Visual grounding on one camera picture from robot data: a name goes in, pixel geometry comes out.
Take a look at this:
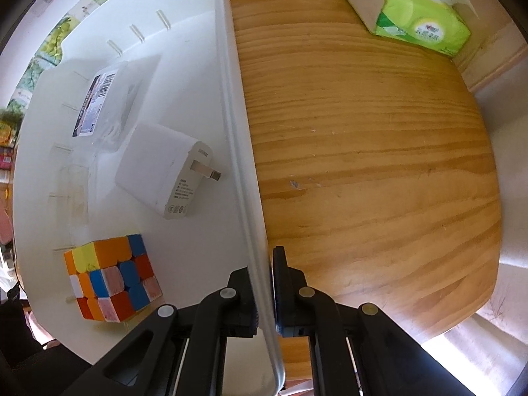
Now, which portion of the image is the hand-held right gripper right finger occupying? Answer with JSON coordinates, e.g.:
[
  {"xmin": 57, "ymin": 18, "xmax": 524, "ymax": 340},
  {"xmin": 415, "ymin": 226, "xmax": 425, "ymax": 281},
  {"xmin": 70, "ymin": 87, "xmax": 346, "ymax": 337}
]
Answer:
[{"xmin": 272, "ymin": 246, "xmax": 467, "ymax": 396}]

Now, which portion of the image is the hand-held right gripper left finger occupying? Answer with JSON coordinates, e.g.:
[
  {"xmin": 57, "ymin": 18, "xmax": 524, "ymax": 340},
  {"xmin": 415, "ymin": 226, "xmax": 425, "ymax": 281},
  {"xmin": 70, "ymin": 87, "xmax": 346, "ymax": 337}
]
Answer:
[{"xmin": 93, "ymin": 267, "xmax": 260, "ymax": 396}]

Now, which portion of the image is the colourful puzzle cube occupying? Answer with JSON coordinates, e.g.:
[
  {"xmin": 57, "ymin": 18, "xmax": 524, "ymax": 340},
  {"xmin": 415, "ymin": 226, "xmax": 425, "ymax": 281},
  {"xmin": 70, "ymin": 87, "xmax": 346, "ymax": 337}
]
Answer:
[{"xmin": 64, "ymin": 234, "xmax": 163, "ymax": 323}]

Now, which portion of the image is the white wall charger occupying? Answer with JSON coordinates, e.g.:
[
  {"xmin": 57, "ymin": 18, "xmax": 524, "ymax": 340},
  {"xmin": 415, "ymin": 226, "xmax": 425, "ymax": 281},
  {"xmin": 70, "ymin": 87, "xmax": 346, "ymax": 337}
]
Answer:
[{"xmin": 115, "ymin": 122, "xmax": 222, "ymax": 220}]

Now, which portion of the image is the white plastic storage bin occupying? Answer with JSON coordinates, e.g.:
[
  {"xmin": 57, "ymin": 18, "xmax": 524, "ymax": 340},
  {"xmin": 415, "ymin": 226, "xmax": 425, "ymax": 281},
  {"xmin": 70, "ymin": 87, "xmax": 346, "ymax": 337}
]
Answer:
[{"xmin": 12, "ymin": 0, "xmax": 287, "ymax": 396}]

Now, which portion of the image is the clear labelled plastic box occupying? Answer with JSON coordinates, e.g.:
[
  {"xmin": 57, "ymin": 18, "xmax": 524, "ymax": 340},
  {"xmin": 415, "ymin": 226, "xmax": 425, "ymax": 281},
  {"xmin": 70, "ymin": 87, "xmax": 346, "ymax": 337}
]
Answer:
[{"xmin": 66, "ymin": 54, "xmax": 162, "ymax": 153}]

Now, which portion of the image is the green tissue pack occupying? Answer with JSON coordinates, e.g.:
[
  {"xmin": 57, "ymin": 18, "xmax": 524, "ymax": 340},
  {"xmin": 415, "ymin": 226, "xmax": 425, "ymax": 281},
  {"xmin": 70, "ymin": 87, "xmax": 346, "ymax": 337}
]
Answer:
[{"xmin": 344, "ymin": 0, "xmax": 479, "ymax": 57}]

